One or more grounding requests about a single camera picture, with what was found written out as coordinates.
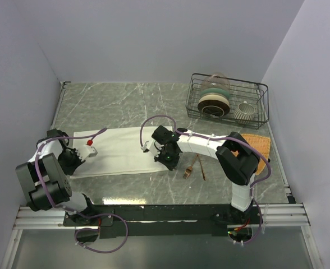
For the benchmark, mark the woven bamboo tray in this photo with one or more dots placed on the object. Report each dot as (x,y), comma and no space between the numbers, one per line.
(260,143)

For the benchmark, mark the dark brown glossy bowl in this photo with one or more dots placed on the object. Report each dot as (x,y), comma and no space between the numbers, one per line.
(216,108)

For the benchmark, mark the cream white plate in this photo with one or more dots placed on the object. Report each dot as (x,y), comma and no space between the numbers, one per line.
(214,97)

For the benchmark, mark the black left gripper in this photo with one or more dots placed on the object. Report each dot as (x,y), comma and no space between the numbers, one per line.
(69,170)

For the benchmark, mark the aluminium frame rail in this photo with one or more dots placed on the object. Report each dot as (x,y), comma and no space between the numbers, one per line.
(272,214)

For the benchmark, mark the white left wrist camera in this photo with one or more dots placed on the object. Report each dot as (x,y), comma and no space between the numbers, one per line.
(86,151)

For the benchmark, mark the white cloth napkin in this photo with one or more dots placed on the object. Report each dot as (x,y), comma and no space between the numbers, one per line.
(119,153)

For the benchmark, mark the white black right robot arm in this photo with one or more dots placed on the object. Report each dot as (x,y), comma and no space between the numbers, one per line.
(236,159)

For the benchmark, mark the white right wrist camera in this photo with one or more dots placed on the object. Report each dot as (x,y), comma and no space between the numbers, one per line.
(151,146)

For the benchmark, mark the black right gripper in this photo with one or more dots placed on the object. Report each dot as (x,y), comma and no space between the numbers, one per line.
(170,165)

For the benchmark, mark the rose gold fork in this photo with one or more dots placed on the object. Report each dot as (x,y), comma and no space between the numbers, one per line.
(189,169)

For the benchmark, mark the grey ribbed cup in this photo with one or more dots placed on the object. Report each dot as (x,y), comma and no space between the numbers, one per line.
(244,113)

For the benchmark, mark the dark wire dish rack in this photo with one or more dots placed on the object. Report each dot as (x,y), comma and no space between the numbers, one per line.
(255,93)

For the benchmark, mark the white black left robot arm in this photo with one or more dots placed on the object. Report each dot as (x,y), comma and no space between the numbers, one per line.
(44,182)

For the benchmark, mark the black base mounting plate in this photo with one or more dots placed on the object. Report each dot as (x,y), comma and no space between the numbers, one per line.
(112,221)

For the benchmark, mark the teal green plate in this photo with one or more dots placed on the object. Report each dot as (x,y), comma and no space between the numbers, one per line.
(214,90)

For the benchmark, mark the rose gold spoon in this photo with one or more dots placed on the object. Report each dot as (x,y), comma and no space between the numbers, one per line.
(201,166)

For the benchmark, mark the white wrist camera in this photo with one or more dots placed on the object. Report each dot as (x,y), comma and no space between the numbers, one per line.
(86,151)
(151,146)

